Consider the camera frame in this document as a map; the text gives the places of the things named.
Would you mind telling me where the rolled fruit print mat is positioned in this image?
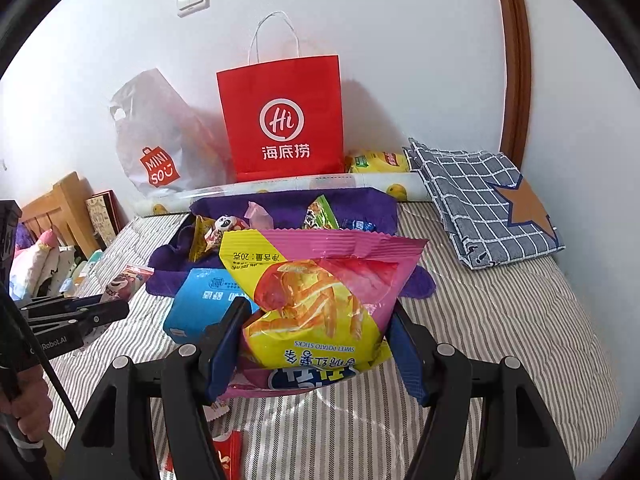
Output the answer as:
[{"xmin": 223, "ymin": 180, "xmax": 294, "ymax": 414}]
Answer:
[{"xmin": 134, "ymin": 170, "xmax": 432, "ymax": 218}]

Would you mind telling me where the person's left hand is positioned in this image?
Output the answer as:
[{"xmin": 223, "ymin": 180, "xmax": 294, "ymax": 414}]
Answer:
[{"xmin": 9, "ymin": 364, "xmax": 51, "ymax": 445}]

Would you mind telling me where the pink yellow potato stick packet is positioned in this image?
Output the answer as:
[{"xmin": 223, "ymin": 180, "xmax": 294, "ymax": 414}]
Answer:
[{"xmin": 218, "ymin": 227, "xmax": 430, "ymax": 372}]

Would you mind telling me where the light blue tissue pack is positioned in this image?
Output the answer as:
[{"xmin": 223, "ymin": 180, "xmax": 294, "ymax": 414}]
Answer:
[{"xmin": 163, "ymin": 267, "xmax": 261, "ymax": 345}]

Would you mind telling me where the striped bed mattress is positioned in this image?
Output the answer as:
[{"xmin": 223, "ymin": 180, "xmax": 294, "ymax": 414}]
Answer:
[{"xmin": 30, "ymin": 200, "xmax": 626, "ymax": 480}]

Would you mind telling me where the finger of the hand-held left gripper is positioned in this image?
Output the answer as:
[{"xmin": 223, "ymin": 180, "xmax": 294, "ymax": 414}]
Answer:
[
  {"xmin": 27, "ymin": 300, "xmax": 130, "ymax": 336},
  {"xmin": 15, "ymin": 294, "xmax": 108, "ymax": 318}
]

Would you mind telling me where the white plastic shopping bag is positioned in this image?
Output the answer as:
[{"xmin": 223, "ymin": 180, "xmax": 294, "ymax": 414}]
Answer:
[{"xmin": 109, "ymin": 69, "xmax": 236, "ymax": 196}]

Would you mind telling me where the pale green packet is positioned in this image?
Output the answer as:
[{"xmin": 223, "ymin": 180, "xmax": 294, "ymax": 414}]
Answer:
[{"xmin": 61, "ymin": 250, "xmax": 104, "ymax": 295}]

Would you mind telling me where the orange snack packet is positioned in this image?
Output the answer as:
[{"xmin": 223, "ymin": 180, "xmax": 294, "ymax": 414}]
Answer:
[{"xmin": 189, "ymin": 215, "xmax": 223, "ymax": 262}]

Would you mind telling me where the red white snack packet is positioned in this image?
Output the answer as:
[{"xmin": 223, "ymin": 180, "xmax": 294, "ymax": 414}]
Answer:
[{"xmin": 102, "ymin": 265, "xmax": 155, "ymax": 303}]

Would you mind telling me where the pink blue snack packet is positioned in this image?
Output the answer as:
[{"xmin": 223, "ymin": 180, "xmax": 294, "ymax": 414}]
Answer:
[{"xmin": 217, "ymin": 347, "xmax": 363, "ymax": 401}]

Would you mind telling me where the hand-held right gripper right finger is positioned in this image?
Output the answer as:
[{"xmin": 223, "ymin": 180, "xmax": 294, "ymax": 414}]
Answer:
[{"xmin": 389, "ymin": 305, "xmax": 583, "ymax": 480}]

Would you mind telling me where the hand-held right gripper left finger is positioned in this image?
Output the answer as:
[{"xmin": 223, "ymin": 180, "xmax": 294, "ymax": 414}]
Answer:
[{"xmin": 59, "ymin": 296, "xmax": 253, "ymax": 480}]

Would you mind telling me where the yellow lemon print packet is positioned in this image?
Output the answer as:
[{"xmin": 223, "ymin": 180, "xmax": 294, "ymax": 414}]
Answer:
[{"xmin": 345, "ymin": 150, "xmax": 412, "ymax": 175}]

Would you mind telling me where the brown wooden door frame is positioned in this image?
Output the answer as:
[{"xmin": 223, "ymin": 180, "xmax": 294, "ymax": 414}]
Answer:
[{"xmin": 489, "ymin": 0, "xmax": 532, "ymax": 166}]

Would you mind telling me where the purple towel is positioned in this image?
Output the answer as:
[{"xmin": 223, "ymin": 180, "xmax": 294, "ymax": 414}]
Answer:
[{"xmin": 147, "ymin": 186, "xmax": 437, "ymax": 301}]

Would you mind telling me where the panda print snack packet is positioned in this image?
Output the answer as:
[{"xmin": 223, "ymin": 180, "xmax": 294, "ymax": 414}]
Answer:
[{"xmin": 210, "ymin": 214, "xmax": 251, "ymax": 251}]

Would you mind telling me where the dark framed picture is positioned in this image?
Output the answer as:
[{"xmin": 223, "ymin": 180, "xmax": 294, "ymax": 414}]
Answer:
[{"xmin": 84, "ymin": 189, "xmax": 128, "ymax": 252}]

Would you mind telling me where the wooden headboard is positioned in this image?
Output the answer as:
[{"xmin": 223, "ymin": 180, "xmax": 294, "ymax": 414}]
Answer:
[{"xmin": 20, "ymin": 171, "xmax": 101, "ymax": 261}]

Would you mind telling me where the pink floral pillow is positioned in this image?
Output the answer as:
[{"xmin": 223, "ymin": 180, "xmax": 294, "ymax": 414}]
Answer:
[{"xmin": 9, "ymin": 229, "xmax": 63, "ymax": 301}]

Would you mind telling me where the red paper bag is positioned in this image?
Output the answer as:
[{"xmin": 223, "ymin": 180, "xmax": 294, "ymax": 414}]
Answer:
[{"xmin": 216, "ymin": 14, "xmax": 346, "ymax": 183}]

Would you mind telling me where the pink translucent snack packet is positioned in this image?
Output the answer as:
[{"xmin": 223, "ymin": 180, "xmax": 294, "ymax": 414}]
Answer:
[{"xmin": 246, "ymin": 201, "xmax": 275, "ymax": 231}]

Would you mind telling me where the grey checked star pillow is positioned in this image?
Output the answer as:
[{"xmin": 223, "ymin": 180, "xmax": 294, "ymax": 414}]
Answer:
[{"xmin": 402, "ymin": 137, "xmax": 566, "ymax": 271}]

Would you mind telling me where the green snack packet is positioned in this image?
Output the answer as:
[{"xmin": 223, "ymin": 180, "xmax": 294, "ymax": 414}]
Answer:
[{"xmin": 300, "ymin": 194, "xmax": 341, "ymax": 231}]

